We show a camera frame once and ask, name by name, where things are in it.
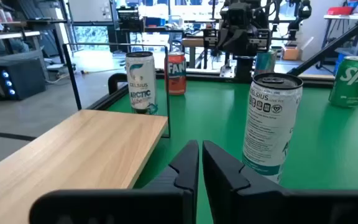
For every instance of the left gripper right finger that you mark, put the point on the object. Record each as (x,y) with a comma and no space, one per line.
(228,186)

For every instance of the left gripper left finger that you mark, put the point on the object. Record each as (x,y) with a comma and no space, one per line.
(179,180)

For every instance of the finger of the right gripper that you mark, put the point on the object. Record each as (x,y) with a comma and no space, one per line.
(240,39)
(226,39)

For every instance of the blue silver Red Bull can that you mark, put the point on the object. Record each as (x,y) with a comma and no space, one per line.
(264,62)

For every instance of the white Celsius Arctic can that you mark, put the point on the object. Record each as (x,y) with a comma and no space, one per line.
(269,124)
(140,77)

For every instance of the green Sprite can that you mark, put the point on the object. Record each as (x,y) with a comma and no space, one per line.
(350,84)

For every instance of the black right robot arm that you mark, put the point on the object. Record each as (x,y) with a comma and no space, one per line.
(244,67)

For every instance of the cardboard box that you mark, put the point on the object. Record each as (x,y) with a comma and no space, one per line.
(291,53)

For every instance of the red case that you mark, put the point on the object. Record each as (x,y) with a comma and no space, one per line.
(340,11)

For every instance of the white table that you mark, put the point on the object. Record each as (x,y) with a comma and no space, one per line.
(343,17)

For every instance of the green table mat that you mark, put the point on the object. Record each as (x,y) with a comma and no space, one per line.
(322,149)

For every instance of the black computer case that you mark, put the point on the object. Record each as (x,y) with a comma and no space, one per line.
(26,81)

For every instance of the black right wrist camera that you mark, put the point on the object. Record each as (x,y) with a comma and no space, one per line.
(238,14)

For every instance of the wooden shelf with black frame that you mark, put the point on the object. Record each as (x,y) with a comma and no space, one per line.
(73,149)

